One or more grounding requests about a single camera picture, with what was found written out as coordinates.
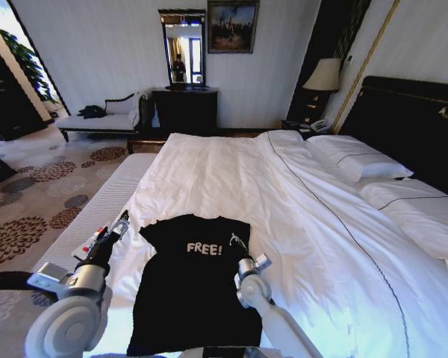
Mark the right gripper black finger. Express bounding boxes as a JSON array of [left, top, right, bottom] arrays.
[[228, 232, 249, 251]]

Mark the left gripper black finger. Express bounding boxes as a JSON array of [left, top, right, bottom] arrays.
[[109, 210, 131, 242]]

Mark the black bed headboard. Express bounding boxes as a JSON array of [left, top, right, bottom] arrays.
[[337, 75, 448, 204]]

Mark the white ribbed mattress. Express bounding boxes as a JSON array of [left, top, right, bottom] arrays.
[[31, 152, 169, 273]]

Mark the white duvet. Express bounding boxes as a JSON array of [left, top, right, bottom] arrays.
[[128, 130, 448, 358]]

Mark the black FREE print t-shirt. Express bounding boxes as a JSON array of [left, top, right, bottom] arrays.
[[125, 214, 264, 355]]

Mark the white chaise longue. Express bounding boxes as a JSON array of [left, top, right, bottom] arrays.
[[55, 91, 149, 143]]

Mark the white throw cloth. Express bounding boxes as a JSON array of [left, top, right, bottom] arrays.
[[128, 92, 143, 128]]

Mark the dark garment pile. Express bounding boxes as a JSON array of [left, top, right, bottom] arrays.
[[77, 104, 107, 120]]

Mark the dark nightstand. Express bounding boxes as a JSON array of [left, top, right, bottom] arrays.
[[281, 118, 337, 136]]

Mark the black dresser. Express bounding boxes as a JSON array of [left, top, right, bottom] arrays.
[[151, 87, 220, 137]]

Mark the white desk telephone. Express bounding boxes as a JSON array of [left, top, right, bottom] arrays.
[[298, 118, 333, 134]]

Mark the white pillow with dark piping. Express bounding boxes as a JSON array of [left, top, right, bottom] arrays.
[[308, 134, 414, 183], [359, 178, 448, 262]]

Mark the person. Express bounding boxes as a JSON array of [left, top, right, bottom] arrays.
[[171, 54, 187, 84]]

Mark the green potted plant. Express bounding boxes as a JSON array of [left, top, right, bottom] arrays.
[[0, 28, 59, 106]]

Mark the table lamp with cream shade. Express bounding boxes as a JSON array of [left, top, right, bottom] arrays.
[[302, 57, 343, 113]]

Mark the black framed mirror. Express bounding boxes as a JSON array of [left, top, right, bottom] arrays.
[[158, 9, 208, 90]]

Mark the framed dark painting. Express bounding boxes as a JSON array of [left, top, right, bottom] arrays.
[[207, 0, 261, 54]]

